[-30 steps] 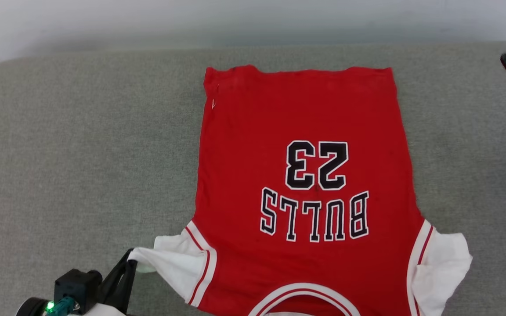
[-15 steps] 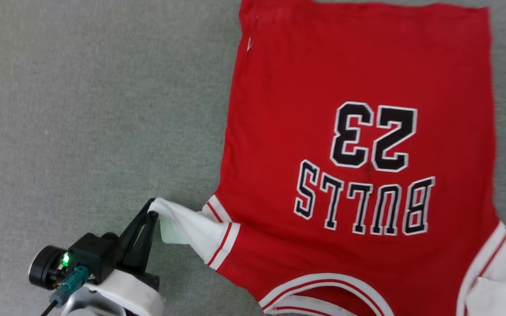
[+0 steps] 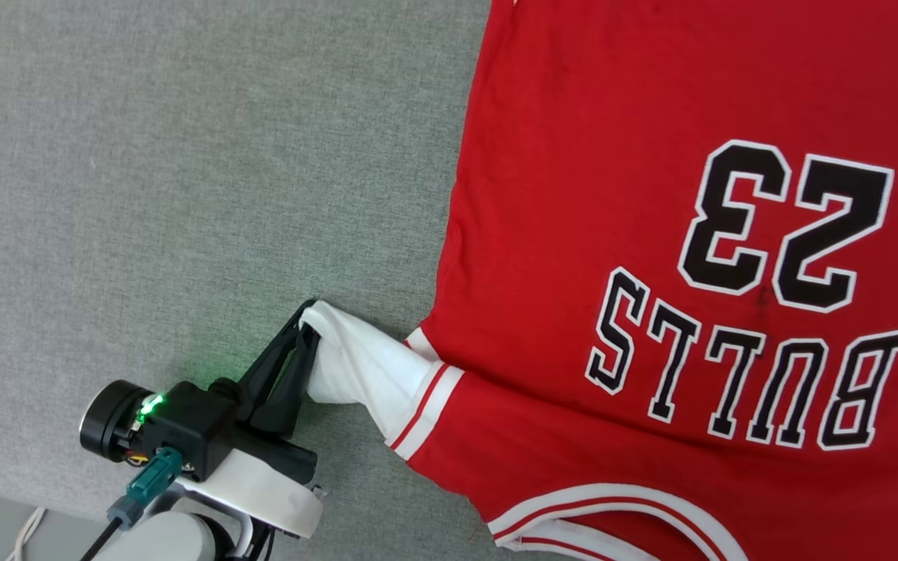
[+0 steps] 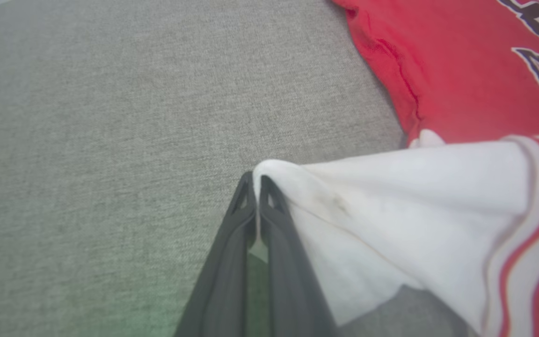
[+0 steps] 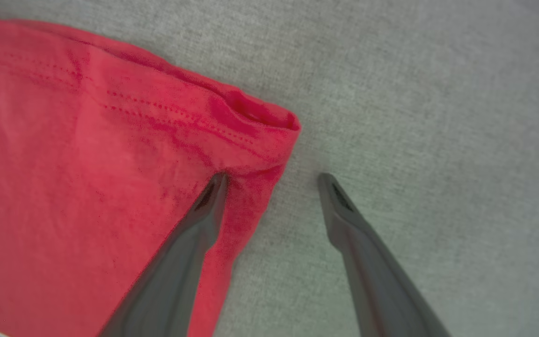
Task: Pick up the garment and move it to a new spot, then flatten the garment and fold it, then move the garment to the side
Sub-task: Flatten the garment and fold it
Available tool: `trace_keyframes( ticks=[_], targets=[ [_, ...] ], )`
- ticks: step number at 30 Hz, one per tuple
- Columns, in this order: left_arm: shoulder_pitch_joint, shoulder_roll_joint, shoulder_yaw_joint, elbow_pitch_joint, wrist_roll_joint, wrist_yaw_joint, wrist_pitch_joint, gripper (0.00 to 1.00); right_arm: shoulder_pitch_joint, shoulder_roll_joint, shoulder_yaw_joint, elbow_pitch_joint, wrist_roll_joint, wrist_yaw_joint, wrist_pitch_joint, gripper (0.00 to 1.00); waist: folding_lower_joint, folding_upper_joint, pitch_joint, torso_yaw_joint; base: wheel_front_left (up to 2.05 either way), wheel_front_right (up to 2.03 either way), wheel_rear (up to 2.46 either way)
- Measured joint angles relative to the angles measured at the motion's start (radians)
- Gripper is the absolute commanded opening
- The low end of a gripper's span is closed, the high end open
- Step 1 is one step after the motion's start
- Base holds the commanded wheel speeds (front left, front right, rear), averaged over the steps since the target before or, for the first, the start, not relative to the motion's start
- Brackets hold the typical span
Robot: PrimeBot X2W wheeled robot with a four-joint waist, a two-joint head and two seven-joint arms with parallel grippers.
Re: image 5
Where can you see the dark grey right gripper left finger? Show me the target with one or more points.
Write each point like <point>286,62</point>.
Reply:
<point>176,281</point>

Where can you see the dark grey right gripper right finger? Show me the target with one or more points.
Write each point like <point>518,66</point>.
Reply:
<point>382,290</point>

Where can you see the red basketball jersey white trim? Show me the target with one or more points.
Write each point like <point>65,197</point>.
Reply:
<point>87,187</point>

